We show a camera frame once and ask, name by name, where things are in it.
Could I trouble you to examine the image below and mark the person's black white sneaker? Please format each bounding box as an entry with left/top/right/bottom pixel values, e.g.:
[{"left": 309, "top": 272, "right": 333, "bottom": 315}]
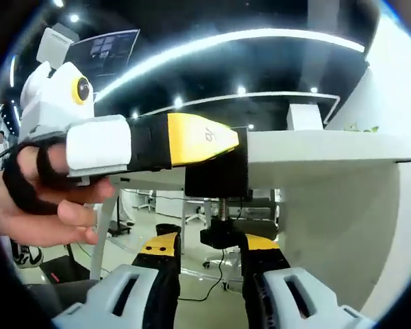
[{"left": 10, "top": 243, "right": 44, "bottom": 269}]

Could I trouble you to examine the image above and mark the black floor cable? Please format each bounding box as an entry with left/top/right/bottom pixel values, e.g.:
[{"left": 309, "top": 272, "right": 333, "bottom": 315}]
[{"left": 177, "top": 248, "right": 227, "bottom": 302}]

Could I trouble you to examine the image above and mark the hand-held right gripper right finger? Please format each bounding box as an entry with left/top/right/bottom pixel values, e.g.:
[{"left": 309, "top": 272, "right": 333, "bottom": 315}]
[{"left": 239, "top": 233, "right": 377, "bottom": 329}]

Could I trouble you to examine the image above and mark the black trash bin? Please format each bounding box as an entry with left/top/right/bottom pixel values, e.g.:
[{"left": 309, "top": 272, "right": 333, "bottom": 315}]
[{"left": 155, "top": 223, "right": 179, "bottom": 241}]

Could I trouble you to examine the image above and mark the large black display screen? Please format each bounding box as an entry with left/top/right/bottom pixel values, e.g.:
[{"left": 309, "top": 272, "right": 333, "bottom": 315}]
[{"left": 70, "top": 29, "right": 140, "bottom": 82}]

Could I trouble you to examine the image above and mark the curved ceiling light strip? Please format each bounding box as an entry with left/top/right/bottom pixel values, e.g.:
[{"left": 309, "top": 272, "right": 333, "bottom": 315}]
[{"left": 95, "top": 29, "right": 367, "bottom": 100}]

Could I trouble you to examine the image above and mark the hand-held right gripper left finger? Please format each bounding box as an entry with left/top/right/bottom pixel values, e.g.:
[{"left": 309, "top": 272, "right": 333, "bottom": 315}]
[{"left": 50, "top": 232, "right": 183, "bottom": 329}]

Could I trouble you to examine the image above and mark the black fixed fixture clamp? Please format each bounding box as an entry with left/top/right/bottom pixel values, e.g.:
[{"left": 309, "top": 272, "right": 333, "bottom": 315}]
[{"left": 184, "top": 125, "right": 254, "bottom": 250}]

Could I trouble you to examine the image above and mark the white desk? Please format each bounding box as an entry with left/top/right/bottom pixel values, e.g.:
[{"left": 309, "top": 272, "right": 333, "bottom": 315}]
[{"left": 88, "top": 128, "right": 411, "bottom": 308}]

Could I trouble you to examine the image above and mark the black floor case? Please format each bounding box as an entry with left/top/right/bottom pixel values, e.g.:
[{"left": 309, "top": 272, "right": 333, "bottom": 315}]
[{"left": 40, "top": 254, "right": 90, "bottom": 284}]

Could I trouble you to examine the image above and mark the white square pillar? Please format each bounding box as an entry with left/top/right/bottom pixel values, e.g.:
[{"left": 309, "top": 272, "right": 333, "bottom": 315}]
[{"left": 286, "top": 103, "right": 321, "bottom": 131}]

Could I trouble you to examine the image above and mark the person's left hand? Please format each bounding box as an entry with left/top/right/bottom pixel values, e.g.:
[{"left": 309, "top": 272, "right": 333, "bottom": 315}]
[{"left": 0, "top": 142, "right": 116, "bottom": 248}]

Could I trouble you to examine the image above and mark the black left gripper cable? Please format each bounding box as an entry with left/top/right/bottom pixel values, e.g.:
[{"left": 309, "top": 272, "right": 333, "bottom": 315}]
[{"left": 0, "top": 143, "right": 21, "bottom": 169}]

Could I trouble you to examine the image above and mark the black wheeled stand base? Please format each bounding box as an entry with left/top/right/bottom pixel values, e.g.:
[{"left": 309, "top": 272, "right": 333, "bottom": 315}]
[{"left": 108, "top": 191, "right": 131, "bottom": 238}]

